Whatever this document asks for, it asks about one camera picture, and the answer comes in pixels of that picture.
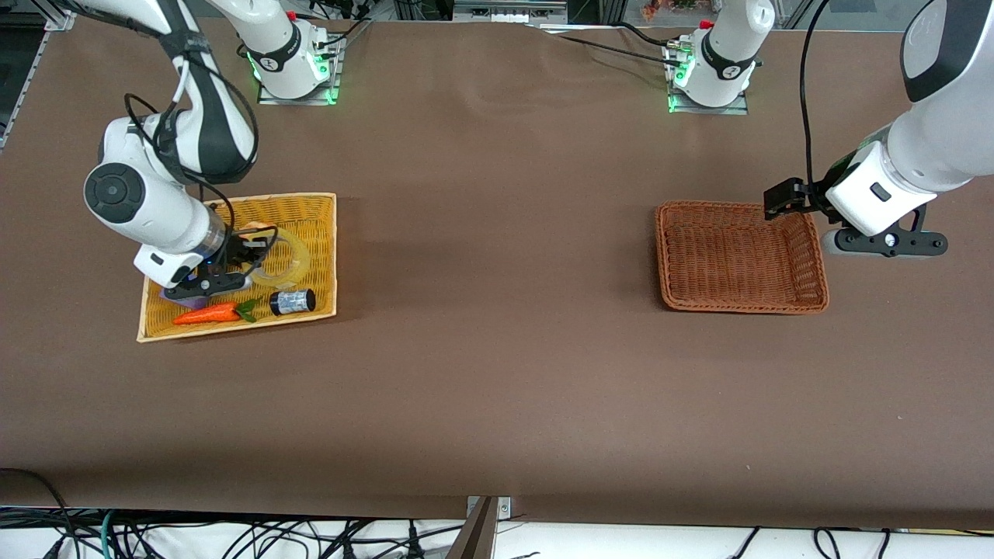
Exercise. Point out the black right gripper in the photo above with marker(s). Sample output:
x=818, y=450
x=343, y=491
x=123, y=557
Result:
x=234, y=249

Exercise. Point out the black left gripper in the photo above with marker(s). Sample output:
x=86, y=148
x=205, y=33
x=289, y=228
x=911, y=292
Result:
x=817, y=194

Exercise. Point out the yellow clear tape roll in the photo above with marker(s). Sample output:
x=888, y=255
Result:
x=295, y=268

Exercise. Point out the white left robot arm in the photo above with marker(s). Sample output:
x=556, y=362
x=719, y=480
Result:
x=947, y=116

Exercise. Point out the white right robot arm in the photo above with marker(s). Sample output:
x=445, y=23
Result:
x=147, y=210

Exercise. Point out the yellow wicker basket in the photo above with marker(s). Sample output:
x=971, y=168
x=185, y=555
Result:
x=311, y=233

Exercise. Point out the black battery with label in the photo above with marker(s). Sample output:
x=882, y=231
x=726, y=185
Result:
x=291, y=302

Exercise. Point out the purple block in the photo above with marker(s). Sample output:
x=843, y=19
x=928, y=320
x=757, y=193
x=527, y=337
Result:
x=198, y=300

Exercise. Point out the orange toy carrot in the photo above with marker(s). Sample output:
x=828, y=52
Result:
x=206, y=314

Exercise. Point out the brown wicker basket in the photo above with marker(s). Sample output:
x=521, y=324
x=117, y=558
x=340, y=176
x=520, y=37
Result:
x=730, y=264

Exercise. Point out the colourful background object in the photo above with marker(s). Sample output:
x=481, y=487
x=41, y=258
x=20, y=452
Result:
x=660, y=6

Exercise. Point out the brown table cover sheet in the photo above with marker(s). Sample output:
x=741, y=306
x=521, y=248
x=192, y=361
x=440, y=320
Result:
x=497, y=388

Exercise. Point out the grey metal box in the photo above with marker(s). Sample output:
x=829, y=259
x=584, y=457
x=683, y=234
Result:
x=505, y=12

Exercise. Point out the grey metal strut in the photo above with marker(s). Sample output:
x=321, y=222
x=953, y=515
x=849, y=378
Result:
x=474, y=536

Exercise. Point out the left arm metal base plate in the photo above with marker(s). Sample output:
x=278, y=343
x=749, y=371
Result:
x=742, y=107

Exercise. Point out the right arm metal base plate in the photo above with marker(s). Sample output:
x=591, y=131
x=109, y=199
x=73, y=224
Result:
x=330, y=81

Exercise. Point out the aluminium table side rail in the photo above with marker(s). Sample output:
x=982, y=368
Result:
x=31, y=70

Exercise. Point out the aluminium frame profile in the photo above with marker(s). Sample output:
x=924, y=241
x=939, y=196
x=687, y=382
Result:
x=56, y=22

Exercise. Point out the silver metal corner bracket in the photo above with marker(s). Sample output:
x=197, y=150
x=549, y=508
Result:
x=503, y=506

